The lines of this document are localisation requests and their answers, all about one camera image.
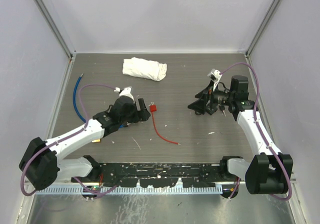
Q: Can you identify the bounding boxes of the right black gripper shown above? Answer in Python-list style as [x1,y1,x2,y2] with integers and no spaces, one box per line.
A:
[188,79,235,115]

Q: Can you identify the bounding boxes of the red cable padlock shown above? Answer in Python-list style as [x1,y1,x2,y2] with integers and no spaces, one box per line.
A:
[148,102,181,146]

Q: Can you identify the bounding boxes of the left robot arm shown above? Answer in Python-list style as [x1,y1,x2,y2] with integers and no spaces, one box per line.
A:
[19,96,151,191]

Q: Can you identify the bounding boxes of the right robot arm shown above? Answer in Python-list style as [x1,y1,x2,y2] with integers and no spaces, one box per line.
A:
[188,73,293,195]

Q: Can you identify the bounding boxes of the black-headed keys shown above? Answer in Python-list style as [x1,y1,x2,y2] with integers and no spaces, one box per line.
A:
[218,105,226,116]

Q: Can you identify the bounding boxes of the white crumpled cloth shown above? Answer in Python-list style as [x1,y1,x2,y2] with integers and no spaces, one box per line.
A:
[122,57,168,82]

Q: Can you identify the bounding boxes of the brass padlock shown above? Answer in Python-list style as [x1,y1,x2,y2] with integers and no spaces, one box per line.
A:
[92,139,101,143]

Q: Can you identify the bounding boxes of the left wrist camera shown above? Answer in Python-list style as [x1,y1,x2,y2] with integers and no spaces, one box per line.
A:
[114,86,135,101]

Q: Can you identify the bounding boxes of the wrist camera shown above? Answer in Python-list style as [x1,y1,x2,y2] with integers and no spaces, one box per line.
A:
[114,86,135,101]
[207,68,222,91]

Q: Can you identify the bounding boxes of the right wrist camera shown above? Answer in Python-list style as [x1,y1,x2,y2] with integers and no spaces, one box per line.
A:
[207,68,222,91]

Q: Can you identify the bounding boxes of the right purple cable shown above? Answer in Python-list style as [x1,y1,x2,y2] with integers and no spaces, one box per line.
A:
[219,61,293,201]

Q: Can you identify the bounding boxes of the purple cable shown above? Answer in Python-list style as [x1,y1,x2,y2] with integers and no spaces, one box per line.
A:
[219,61,293,201]
[19,83,121,199]

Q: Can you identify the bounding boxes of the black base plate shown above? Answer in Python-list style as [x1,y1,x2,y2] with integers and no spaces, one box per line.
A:
[71,161,251,189]

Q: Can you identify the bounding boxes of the blue cable lock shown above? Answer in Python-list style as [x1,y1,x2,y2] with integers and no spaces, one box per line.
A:
[72,73,86,123]

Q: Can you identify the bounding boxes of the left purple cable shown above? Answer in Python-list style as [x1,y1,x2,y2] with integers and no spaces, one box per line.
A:
[19,83,121,199]

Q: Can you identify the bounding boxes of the slotted cable duct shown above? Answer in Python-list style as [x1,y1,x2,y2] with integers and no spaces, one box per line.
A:
[36,184,223,195]

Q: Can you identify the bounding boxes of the aluminium frame rail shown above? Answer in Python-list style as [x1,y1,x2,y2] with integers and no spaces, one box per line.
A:
[290,176,297,184]

